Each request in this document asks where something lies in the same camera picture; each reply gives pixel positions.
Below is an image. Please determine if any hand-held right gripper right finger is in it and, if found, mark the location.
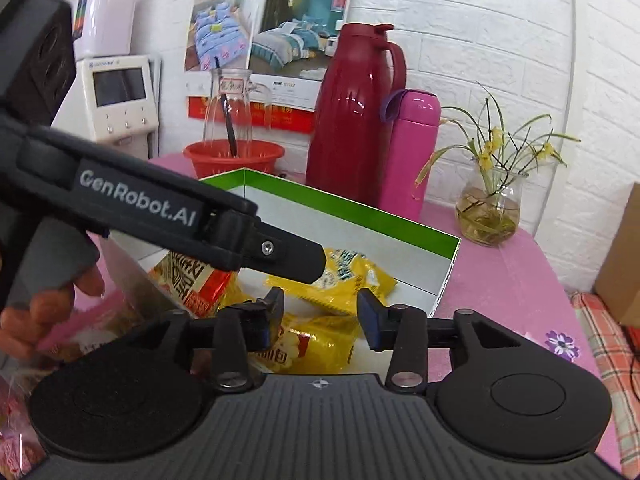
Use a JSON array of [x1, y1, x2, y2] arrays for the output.
[[356, 287, 523, 394]]

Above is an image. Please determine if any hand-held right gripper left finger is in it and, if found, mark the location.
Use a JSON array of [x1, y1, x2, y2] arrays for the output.
[[150, 287, 286, 394]]

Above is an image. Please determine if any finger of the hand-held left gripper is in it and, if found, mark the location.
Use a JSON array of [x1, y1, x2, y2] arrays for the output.
[[202, 210, 329, 286]]

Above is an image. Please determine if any yellow snack packet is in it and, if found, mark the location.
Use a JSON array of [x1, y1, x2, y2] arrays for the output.
[[265, 247, 399, 317], [240, 310, 363, 376]]

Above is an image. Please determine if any green cardboard box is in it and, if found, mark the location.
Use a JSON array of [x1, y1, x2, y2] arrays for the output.
[[107, 167, 461, 376]]

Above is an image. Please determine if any red and white snack packet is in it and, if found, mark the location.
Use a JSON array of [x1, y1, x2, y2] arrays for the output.
[[150, 252, 241, 318]]

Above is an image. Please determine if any pink snack packet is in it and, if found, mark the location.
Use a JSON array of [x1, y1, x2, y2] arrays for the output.
[[35, 287, 166, 362]]

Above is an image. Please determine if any person's left hand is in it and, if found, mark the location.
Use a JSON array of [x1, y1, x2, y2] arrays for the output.
[[0, 264, 107, 362]]

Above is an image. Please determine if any white water dispenser with screen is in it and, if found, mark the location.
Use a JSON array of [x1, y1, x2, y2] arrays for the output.
[[50, 54, 162, 161]]

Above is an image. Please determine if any red plastic basket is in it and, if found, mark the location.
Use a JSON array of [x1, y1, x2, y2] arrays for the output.
[[182, 140, 286, 181]]

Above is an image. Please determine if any pink floral tablecloth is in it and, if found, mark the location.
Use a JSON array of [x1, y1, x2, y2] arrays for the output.
[[95, 152, 626, 476]]

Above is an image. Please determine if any black spoon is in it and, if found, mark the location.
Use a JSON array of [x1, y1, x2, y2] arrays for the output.
[[215, 57, 239, 157]]

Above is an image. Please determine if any glass pitcher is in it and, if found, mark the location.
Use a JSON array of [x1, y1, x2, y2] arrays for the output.
[[202, 67, 273, 158]]

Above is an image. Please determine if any dark red thermos jug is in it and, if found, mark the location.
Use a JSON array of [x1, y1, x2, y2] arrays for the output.
[[305, 22, 408, 213]]

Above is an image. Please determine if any pink thermos bottle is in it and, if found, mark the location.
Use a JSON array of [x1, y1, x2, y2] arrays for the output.
[[380, 89, 442, 221]]

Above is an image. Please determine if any glass vase with flowers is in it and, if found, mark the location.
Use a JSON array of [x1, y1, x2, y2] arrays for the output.
[[415, 82, 581, 248]]

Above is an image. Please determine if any white water purifier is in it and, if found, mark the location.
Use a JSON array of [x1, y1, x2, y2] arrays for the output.
[[70, 0, 140, 58]]

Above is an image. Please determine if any plaid cloth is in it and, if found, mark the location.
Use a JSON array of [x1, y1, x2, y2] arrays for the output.
[[570, 290, 640, 476]]

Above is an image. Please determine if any brown cardboard box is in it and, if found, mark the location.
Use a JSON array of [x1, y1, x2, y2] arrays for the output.
[[594, 182, 640, 328]]

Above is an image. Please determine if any wall poster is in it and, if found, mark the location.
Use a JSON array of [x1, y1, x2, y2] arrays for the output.
[[184, 0, 353, 136]]

